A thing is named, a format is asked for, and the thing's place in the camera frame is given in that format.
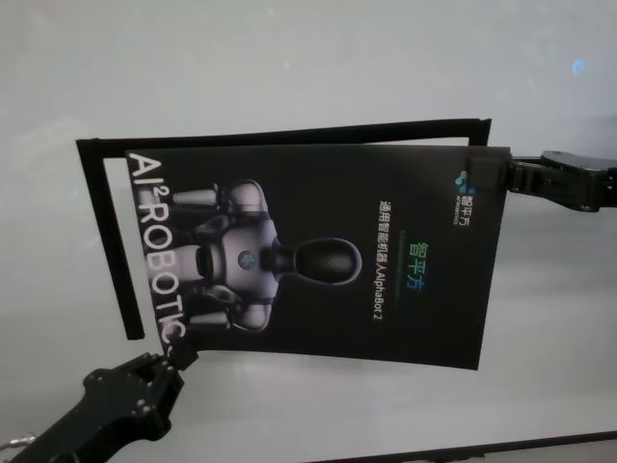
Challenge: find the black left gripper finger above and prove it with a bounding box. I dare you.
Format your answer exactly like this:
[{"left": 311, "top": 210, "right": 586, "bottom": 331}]
[{"left": 165, "top": 343, "right": 201, "bottom": 374}]

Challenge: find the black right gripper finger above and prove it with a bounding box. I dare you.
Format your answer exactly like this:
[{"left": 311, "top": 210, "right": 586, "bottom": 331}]
[{"left": 464, "top": 153, "right": 545, "bottom": 198}]

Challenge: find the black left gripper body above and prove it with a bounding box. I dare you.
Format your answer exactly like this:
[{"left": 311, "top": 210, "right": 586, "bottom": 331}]
[{"left": 80, "top": 351, "right": 188, "bottom": 431}]

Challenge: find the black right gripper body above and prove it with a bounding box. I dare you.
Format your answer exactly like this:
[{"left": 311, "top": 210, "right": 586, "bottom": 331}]
[{"left": 541, "top": 150, "right": 617, "bottom": 214}]

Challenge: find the black robot print poster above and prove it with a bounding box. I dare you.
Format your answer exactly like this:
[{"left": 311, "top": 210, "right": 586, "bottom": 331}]
[{"left": 123, "top": 142, "right": 512, "bottom": 372}]

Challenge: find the black tape frame outline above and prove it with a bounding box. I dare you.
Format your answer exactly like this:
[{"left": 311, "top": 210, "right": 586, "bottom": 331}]
[{"left": 75, "top": 116, "right": 494, "bottom": 341}]

